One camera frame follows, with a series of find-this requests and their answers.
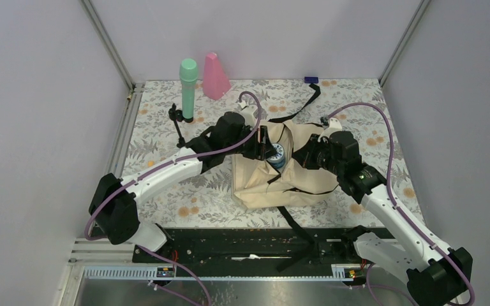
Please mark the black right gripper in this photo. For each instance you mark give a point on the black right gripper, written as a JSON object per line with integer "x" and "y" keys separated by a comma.
{"x": 304, "y": 156}

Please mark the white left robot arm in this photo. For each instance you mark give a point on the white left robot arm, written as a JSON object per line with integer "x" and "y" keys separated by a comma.
{"x": 114, "y": 207}

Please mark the small blue block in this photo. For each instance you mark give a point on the small blue block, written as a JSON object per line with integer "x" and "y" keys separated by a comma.
{"x": 311, "y": 80}

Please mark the pink plastic cone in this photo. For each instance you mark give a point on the pink plastic cone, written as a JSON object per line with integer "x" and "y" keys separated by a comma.
{"x": 215, "y": 81}

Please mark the beige canvas backpack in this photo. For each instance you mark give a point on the beige canvas backpack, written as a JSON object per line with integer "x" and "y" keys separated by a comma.
{"x": 257, "y": 184}

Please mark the black mini tripod stand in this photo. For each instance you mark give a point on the black mini tripod stand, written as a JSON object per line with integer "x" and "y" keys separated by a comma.
{"x": 176, "y": 116}

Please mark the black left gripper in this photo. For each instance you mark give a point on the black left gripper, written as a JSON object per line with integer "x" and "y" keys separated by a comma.
{"x": 263, "y": 149}

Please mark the mint green microphone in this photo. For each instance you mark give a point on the mint green microphone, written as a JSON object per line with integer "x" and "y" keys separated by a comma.
{"x": 188, "y": 74}

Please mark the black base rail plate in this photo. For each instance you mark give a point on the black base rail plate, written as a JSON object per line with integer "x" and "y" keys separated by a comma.
{"x": 260, "y": 253}

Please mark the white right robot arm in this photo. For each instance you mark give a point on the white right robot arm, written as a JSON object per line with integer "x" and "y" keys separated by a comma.
{"x": 433, "y": 272}

